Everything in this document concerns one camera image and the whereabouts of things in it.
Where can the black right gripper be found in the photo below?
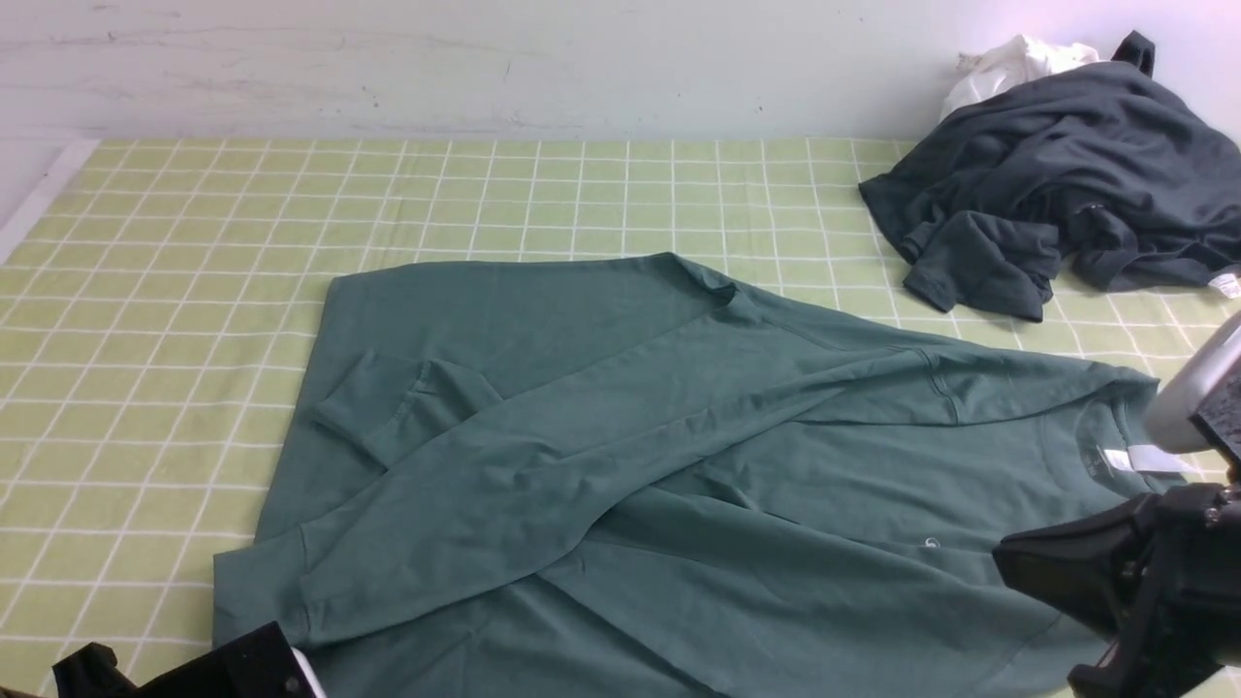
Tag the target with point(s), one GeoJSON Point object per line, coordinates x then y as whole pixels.
{"type": "Point", "coordinates": [1158, 577]}

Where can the white crumpled cloth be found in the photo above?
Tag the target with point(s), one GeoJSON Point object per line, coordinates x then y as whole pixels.
{"type": "Point", "coordinates": [1021, 60]}

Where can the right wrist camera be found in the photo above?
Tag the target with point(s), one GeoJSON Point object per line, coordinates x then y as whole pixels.
{"type": "Point", "coordinates": [1170, 420]}

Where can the green long-sleeved shirt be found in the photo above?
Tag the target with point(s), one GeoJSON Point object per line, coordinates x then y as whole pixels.
{"type": "Point", "coordinates": [643, 478]}

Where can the dark grey crumpled garment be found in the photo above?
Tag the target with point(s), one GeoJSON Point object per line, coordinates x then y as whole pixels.
{"type": "Point", "coordinates": [1100, 167]}

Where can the green checkered tablecloth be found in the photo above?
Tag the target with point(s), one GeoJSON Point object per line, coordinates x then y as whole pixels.
{"type": "Point", "coordinates": [159, 299]}

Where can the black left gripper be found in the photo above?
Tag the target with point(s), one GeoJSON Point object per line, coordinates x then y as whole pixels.
{"type": "Point", "coordinates": [260, 663]}

